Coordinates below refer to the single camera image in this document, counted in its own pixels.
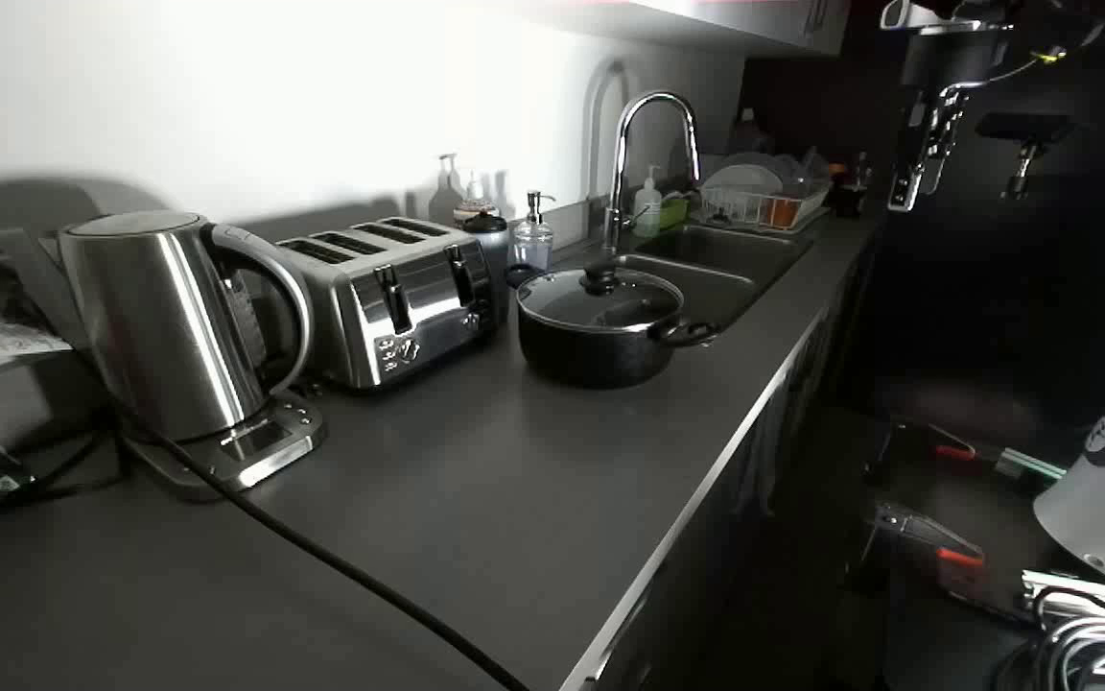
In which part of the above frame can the black cooking pot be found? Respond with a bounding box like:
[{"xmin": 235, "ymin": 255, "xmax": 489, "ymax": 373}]
[{"xmin": 506, "ymin": 259, "xmax": 717, "ymax": 392}]

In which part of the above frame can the stainless steel electric kettle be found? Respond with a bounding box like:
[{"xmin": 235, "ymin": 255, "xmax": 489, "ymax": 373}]
[{"xmin": 57, "ymin": 209, "xmax": 318, "ymax": 446}]

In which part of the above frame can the stainless steel four-slot toaster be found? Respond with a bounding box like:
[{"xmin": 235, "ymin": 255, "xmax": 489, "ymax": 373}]
[{"xmin": 271, "ymin": 212, "xmax": 506, "ymax": 395}]

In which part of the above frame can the dish rack with dishes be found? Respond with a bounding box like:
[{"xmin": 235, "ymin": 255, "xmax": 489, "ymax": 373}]
[{"xmin": 693, "ymin": 149, "xmax": 836, "ymax": 244}]

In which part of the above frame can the chrome gooseneck faucet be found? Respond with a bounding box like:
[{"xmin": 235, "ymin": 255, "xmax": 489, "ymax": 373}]
[{"xmin": 593, "ymin": 89, "xmax": 709, "ymax": 268}]

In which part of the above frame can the glass lid with black knob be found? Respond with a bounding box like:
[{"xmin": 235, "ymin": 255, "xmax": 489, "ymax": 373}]
[{"xmin": 513, "ymin": 259, "xmax": 692, "ymax": 341}]

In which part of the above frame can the clear soap pump bottle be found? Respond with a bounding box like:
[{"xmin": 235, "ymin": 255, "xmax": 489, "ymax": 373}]
[{"xmin": 426, "ymin": 149, "xmax": 477, "ymax": 231}]

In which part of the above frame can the black power cord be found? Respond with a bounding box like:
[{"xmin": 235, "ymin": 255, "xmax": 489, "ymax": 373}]
[{"xmin": 125, "ymin": 433, "xmax": 532, "ymax": 691}]

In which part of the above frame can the kettle power base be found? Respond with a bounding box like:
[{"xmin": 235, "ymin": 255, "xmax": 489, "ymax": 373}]
[{"xmin": 125, "ymin": 392, "xmax": 325, "ymax": 498}]

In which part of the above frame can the black orange power drill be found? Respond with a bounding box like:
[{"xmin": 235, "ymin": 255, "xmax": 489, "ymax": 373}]
[{"xmin": 868, "ymin": 505, "xmax": 1005, "ymax": 606}]

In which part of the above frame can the green dish soap bottle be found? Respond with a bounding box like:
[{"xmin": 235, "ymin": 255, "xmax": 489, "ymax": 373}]
[{"xmin": 630, "ymin": 166, "xmax": 666, "ymax": 244}]

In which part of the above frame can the green handled tool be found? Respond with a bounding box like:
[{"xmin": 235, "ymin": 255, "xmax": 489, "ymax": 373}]
[{"xmin": 915, "ymin": 428, "xmax": 1069, "ymax": 491}]

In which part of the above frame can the small bowl behind toaster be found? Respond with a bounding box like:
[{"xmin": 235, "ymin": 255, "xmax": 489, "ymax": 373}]
[{"xmin": 450, "ymin": 205, "xmax": 513, "ymax": 260}]

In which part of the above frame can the white cable bundle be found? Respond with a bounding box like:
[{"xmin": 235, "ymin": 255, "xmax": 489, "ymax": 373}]
[{"xmin": 986, "ymin": 567, "xmax": 1105, "ymax": 691}]

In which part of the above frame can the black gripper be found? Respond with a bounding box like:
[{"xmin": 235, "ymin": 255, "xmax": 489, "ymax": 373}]
[{"xmin": 882, "ymin": 21, "xmax": 1079, "ymax": 214}]

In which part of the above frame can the small clear pump dispenser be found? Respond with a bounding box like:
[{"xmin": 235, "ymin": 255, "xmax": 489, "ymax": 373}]
[{"xmin": 511, "ymin": 189, "xmax": 555, "ymax": 273}]

